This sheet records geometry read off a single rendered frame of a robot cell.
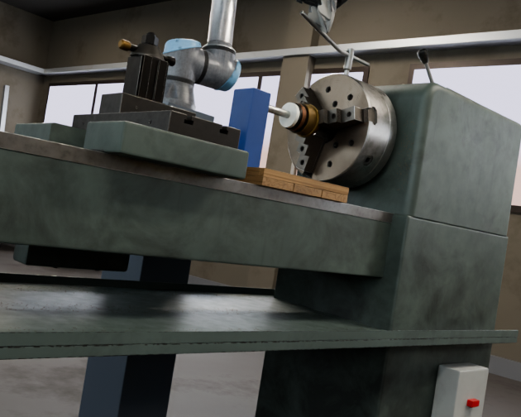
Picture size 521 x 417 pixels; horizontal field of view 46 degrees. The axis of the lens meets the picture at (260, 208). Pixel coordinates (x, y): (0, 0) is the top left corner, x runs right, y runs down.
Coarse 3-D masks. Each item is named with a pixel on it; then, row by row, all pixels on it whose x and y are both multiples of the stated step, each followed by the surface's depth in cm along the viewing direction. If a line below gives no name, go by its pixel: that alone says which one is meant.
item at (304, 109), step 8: (296, 104) 168; (304, 104) 170; (304, 112) 167; (312, 112) 169; (304, 120) 167; (312, 120) 169; (288, 128) 169; (296, 128) 168; (304, 128) 169; (312, 128) 170; (304, 136) 172
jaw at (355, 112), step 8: (320, 112) 170; (328, 112) 170; (336, 112) 168; (344, 112) 169; (352, 112) 167; (360, 112) 168; (368, 112) 168; (320, 120) 169; (328, 120) 170; (336, 120) 168; (344, 120) 168; (352, 120) 167; (360, 120) 167; (368, 120) 168; (328, 128) 174; (336, 128) 174
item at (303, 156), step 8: (296, 136) 176; (312, 136) 174; (304, 144) 175; (312, 144) 175; (320, 144) 177; (304, 152) 175; (312, 152) 176; (320, 152) 178; (304, 160) 178; (312, 160) 178; (304, 168) 177; (312, 168) 179
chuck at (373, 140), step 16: (320, 80) 183; (336, 80) 178; (352, 80) 173; (320, 96) 182; (336, 96) 177; (352, 96) 173; (368, 96) 169; (384, 112) 172; (320, 128) 184; (352, 128) 171; (368, 128) 167; (384, 128) 171; (288, 144) 189; (336, 144) 176; (352, 144) 170; (368, 144) 168; (384, 144) 172; (320, 160) 178; (336, 160) 174; (352, 160) 170; (320, 176) 178; (336, 176) 173; (352, 176) 175
